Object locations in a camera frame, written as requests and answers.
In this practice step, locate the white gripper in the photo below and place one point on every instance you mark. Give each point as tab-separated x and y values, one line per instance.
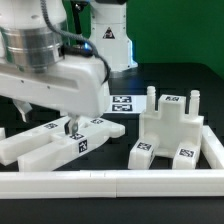
74	85

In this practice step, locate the white chair backrest frame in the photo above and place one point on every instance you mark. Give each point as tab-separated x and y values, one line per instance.
48	147

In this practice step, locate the white chair seat part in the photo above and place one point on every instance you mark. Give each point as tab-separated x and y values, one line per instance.
166	123

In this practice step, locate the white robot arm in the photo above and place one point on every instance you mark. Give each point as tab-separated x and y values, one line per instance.
42	63

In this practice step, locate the white marker base sheet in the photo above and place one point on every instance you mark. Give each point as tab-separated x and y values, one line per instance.
127	104

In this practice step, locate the white U-shaped fence frame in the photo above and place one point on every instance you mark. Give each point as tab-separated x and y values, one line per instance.
112	184

